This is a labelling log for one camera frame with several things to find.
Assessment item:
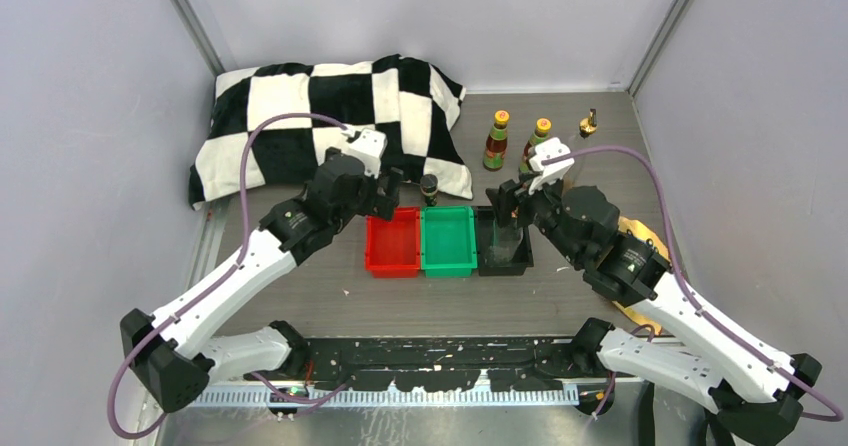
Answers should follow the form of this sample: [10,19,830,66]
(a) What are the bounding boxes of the green plastic bin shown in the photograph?
[421,206,478,278]

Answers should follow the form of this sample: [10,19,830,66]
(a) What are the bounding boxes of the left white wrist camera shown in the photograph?
[342,129,387,178]

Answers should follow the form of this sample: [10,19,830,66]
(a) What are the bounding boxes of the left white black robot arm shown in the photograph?
[120,151,403,413]

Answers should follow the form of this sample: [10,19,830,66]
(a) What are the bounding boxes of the yellow cap chili sauce bottle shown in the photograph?
[519,118,552,174]

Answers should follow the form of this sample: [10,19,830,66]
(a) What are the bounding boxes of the red plastic bin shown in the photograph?
[365,207,421,279]

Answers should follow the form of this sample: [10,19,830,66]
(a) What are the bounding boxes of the black plastic bin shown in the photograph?
[473,206,534,277]

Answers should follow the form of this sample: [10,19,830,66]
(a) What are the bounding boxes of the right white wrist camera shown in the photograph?
[527,138,575,194]

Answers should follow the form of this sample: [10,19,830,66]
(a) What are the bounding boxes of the clear glass oil bottle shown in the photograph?
[485,223,524,267]

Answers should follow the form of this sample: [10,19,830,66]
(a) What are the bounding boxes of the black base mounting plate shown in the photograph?
[262,336,609,393]

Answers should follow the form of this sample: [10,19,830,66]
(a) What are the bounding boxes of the yellow cloth rag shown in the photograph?
[612,216,670,335]

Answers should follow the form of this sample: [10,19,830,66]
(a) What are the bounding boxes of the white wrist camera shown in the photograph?
[342,129,387,178]
[527,138,575,194]

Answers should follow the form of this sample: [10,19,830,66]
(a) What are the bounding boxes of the black white checkered cloth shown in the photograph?
[187,54,473,209]

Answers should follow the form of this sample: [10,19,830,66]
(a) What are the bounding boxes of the green label spice jar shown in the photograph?
[419,174,438,207]

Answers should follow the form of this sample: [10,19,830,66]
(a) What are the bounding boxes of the brown sauce glass bottle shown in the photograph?
[568,108,598,186]

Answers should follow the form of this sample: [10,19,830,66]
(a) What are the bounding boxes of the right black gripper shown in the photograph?
[485,167,585,265]

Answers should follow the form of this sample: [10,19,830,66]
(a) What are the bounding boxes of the aluminium slotted rail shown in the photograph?
[191,384,579,408]

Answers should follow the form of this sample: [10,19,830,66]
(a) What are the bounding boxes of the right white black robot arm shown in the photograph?
[486,180,822,445]

